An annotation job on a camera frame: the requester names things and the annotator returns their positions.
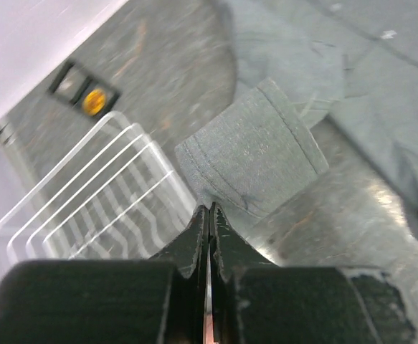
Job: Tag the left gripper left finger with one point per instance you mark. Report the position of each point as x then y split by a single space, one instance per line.
157 300

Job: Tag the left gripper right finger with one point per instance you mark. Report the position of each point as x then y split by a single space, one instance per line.
256 301

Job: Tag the yellow floral round brooch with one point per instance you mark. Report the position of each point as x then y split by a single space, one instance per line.
94 102

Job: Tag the black box with brooch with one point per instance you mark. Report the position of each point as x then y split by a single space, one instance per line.
73 82

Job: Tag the grey shirt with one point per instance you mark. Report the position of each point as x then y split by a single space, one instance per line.
298 62

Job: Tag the white wire dish rack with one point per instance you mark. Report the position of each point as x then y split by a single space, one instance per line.
114 195

